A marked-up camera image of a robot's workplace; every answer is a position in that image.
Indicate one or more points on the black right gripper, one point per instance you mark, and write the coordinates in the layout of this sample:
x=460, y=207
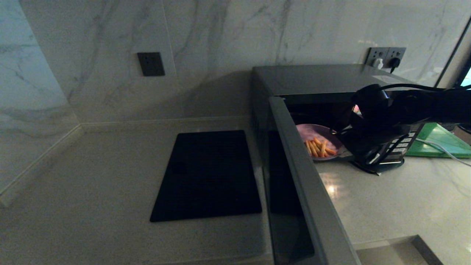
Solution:
x=371, y=141

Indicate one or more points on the orange snack sticks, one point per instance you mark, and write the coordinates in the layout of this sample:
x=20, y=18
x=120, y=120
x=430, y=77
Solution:
x=319, y=148

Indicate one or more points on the purple plate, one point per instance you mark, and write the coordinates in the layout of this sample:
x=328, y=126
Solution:
x=312, y=131

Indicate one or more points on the black glass microwave door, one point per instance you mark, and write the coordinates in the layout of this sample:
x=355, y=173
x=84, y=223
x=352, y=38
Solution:
x=300, y=165

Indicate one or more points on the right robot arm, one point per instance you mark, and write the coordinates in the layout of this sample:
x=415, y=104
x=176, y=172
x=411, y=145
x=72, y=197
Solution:
x=423, y=106

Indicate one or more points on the silver black microwave oven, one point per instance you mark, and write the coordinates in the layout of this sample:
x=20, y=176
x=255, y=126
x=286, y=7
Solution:
x=316, y=78

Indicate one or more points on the green cutting board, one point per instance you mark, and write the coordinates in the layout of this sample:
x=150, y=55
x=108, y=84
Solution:
x=441, y=140

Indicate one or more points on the white power plug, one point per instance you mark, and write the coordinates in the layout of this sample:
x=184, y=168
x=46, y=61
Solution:
x=378, y=63

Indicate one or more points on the black power plug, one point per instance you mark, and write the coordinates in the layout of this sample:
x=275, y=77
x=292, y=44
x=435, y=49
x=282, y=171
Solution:
x=395, y=63

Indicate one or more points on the white cabinet front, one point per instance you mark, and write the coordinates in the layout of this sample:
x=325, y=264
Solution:
x=390, y=255

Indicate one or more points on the black induction cooktop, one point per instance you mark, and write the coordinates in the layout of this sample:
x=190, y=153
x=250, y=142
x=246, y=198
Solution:
x=206, y=176

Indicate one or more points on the double wall socket with plugs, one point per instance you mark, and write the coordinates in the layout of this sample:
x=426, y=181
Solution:
x=397, y=53
x=375, y=53

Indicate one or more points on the dark single wall socket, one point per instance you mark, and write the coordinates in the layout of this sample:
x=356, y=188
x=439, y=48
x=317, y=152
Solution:
x=151, y=64

